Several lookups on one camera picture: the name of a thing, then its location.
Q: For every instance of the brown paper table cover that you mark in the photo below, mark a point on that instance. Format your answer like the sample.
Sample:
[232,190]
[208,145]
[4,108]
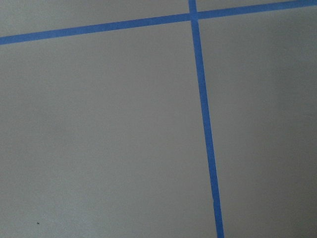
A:
[101,135]

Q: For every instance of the blue tape line lengthwise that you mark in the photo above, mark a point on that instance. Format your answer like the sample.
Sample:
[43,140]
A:
[206,117]

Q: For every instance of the blue tape line crosswise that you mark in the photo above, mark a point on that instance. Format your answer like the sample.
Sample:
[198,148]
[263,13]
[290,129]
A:
[152,21]

